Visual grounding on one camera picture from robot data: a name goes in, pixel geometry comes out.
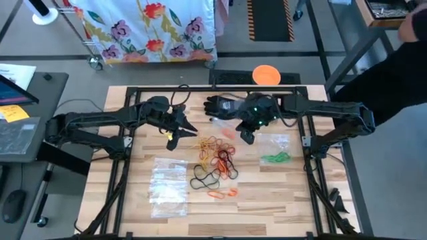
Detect pile of coloured rubber bands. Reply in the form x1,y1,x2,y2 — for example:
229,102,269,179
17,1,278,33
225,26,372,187
195,136,218,171

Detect white paper sheet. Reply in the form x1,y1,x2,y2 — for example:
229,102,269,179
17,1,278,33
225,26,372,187
0,63,37,91

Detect black pole white base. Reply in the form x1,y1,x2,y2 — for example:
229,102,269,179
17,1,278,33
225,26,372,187
23,0,59,26

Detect black office desk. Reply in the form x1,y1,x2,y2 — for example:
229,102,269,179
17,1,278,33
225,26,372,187
0,71,70,164

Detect black hazard-striped floor mat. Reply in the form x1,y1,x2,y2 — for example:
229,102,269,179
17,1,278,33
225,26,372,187
247,0,296,43

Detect person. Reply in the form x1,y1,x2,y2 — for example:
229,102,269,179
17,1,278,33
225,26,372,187
333,2,427,127

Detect black aluminium table frame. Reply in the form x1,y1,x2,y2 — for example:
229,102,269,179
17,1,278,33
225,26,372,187
79,85,360,240

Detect black grate floor mat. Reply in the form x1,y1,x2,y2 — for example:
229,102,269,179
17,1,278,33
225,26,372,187
209,69,302,86

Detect black computer mouse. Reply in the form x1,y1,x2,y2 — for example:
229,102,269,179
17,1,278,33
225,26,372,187
1,189,27,225

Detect grey plastic sleeve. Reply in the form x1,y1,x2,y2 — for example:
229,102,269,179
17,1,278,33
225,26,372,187
0,116,41,156

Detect black work glove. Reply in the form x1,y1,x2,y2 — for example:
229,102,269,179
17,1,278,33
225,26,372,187
203,95,250,121
207,95,234,105

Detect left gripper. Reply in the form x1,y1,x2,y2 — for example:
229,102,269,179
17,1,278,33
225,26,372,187
148,95,198,151

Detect wood-topped grey workbench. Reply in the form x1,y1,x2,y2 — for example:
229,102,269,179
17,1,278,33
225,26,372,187
325,0,413,96

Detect pile of clear plastic bags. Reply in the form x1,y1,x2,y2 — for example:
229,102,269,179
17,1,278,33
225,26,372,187
149,157,189,219

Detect orange disc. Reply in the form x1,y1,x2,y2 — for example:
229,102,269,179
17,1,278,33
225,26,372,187
252,65,282,86

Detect pink cloth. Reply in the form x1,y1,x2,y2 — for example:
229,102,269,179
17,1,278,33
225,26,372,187
215,0,231,37

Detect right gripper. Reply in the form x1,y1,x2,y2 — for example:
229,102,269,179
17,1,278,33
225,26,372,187
235,93,284,146

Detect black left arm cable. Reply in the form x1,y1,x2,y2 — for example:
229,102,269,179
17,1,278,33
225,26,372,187
169,84,191,109

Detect metal wire rack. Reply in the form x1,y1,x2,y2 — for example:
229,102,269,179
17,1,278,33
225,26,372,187
49,0,105,71

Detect black computer monitor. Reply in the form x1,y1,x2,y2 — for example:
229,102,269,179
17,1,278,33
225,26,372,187
0,73,40,107

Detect floral print cloth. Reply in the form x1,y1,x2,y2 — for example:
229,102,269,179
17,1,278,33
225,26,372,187
68,0,218,66

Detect yellow sticky note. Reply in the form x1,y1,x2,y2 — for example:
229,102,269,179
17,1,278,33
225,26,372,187
0,104,31,123

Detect black parts tray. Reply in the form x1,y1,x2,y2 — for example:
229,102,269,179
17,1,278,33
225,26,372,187
366,0,411,19

